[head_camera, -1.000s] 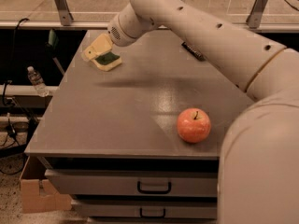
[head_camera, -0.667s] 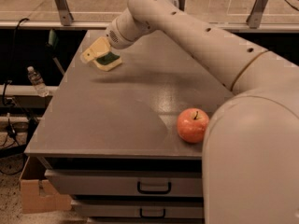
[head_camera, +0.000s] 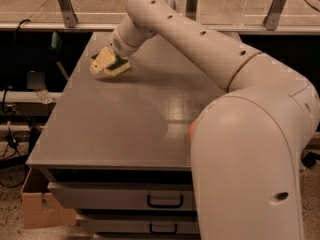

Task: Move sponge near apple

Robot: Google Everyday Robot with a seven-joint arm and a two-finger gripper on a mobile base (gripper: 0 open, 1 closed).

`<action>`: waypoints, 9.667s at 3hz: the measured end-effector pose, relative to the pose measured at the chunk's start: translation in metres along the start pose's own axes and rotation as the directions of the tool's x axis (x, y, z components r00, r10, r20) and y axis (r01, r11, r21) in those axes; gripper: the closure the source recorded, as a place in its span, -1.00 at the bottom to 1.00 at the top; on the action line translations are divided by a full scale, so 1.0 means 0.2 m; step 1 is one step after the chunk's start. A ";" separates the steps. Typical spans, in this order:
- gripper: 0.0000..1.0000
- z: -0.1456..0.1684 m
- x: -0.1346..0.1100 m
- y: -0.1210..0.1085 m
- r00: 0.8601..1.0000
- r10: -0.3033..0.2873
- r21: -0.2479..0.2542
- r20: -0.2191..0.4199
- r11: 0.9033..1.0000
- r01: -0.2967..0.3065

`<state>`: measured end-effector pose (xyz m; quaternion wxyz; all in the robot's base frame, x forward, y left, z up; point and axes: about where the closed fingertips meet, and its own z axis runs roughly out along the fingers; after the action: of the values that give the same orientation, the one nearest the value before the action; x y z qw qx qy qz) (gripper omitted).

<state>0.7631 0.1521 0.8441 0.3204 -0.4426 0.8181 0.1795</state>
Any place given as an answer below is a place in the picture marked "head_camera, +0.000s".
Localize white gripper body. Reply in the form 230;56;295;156
110;16;156;58

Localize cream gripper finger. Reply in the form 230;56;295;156
90;47;116;75

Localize green and yellow sponge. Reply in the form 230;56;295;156
96;55;130;78

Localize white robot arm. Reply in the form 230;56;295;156
90;0;319;240

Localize red apple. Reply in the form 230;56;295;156
188;120;197;141

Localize clear plastic water bottle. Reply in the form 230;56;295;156
34;89;52;104

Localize cardboard box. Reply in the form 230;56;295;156
21;169;76;229

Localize middle grey drawer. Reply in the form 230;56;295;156
76;214;200;235

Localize green handled tool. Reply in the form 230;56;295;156
50;31;69;81

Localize left metal bracket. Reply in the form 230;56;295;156
58;0;78;28

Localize metal bracket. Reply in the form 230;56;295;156
263;0;287;30
186;0;198;20
58;0;78;28

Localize middle metal bracket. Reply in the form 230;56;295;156
186;0;198;20

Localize black cable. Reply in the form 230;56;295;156
1;18;33;115

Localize right metal bracket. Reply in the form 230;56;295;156
263;0;287;30

